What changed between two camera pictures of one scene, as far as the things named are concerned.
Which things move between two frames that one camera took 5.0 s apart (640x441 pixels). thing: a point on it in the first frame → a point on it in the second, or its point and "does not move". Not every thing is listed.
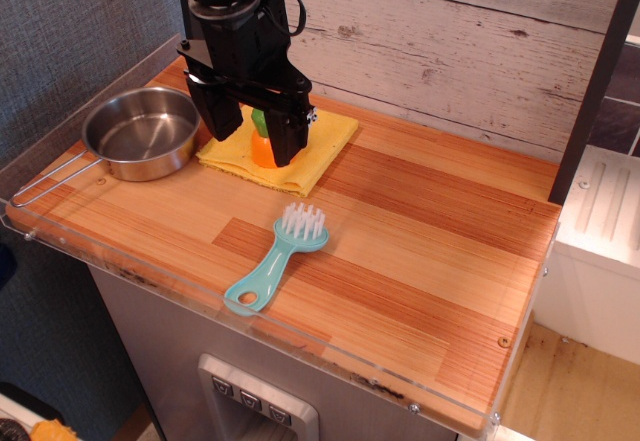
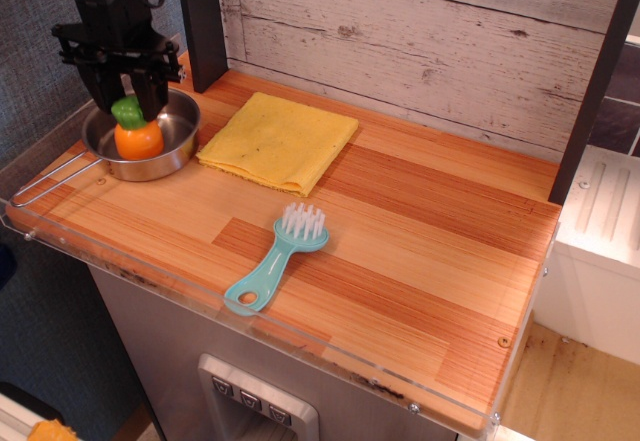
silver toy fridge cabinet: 205,377 does not move
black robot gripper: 239,44 → 110,33
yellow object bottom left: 52,430 does not move
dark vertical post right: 600,82 does not move
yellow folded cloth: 233,153 does not move
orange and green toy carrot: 260,144 → 136,139
